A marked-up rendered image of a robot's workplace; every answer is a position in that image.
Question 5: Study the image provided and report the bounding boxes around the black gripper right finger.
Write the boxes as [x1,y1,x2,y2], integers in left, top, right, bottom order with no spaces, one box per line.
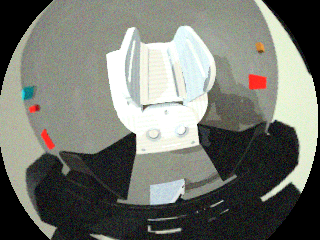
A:
[197,121,267,181]

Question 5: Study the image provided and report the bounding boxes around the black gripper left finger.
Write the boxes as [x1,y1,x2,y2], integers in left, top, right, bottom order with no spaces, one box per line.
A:
[59,132,137,200]

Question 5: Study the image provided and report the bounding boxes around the cyan rectangular block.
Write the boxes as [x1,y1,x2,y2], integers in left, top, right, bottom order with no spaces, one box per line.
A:
[23,87,35,100]

